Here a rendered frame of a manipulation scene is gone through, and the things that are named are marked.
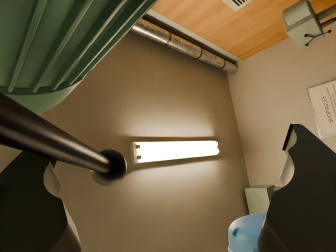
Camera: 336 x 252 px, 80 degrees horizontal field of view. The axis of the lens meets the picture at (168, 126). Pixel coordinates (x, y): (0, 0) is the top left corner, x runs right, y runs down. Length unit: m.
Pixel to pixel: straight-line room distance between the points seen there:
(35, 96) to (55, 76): 0.03
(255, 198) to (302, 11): 2.13
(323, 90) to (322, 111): 0.24
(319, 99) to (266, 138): 0.78
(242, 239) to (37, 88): 0.36
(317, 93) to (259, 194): 1.43
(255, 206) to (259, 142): 0.88
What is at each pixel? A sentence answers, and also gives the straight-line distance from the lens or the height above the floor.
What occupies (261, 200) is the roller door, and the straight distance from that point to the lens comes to 3.01.
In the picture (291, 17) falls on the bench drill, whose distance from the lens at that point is 2.17.
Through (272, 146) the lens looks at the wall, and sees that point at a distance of 3.14.
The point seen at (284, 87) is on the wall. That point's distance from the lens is 3.16.
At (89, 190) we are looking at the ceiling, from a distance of 1.59.
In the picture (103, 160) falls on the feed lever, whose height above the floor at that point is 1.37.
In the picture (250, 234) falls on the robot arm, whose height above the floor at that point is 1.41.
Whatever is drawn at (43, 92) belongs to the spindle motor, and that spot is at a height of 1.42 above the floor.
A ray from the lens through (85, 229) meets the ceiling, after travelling 1.61.
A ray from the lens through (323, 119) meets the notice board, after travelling 2.99.
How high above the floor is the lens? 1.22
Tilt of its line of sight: 44 degrees up
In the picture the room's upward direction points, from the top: 109 degrees counter-clockwise
